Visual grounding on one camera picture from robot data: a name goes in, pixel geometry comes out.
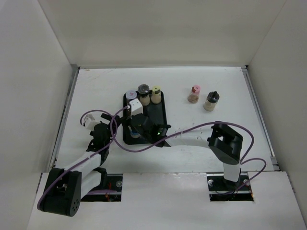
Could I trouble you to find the red-label white-lid jar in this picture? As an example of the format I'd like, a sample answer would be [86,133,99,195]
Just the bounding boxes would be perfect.
[125,90,138,102]

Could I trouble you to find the black-knob grinder bottle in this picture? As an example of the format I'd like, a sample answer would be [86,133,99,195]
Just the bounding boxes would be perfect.
[203,91,220,112]

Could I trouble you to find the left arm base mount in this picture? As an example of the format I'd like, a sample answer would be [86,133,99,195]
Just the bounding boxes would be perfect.
[81,168,123,202]

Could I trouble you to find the left metal side rail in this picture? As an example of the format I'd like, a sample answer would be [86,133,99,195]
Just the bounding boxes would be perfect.
[47,64,80,172]

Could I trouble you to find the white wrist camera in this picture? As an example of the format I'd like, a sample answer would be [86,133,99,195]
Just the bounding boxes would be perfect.
[81,114,99,131]
[129,98,143,116]

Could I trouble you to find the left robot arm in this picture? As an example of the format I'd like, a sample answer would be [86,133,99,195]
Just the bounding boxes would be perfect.
[37,115,122,217]

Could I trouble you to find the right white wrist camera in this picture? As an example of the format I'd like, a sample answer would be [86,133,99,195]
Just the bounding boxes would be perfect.
[129,98,143,116]

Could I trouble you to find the silver-lid blue-label jar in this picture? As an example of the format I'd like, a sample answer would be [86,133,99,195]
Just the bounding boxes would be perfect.
[130,130,141,138]

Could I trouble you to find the metal side rail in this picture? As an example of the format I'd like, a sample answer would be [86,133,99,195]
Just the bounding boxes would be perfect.
[47,64,80,172]
[241,65,280,171]

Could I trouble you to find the right metal side rail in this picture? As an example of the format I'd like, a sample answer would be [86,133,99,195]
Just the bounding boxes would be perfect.
[241,65,280,171]

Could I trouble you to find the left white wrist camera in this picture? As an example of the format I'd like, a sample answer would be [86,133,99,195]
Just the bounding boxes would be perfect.
[81,114,99,131]

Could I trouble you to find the clear-lid pepper grinder bottle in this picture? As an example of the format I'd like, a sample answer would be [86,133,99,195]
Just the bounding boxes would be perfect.
[138,84,150,106]

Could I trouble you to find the black rectangular tray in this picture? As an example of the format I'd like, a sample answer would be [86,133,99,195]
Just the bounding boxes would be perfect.
[122,91,167,145]

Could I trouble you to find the pink-cap spice bottle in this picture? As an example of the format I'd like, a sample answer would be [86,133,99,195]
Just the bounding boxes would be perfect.
[188,85,201,104]

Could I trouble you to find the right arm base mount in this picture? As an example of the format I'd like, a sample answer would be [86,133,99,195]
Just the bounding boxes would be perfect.
[207,172,254,202]

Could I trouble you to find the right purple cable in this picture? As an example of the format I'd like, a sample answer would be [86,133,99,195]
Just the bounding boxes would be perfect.
[109,105,267,196]

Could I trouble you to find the yellow-cap spice bottle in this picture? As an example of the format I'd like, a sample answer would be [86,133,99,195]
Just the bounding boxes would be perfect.
[151,86,162,104]

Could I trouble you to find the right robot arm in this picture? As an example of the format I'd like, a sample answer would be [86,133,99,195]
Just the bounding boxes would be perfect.
[128,114,243,190]

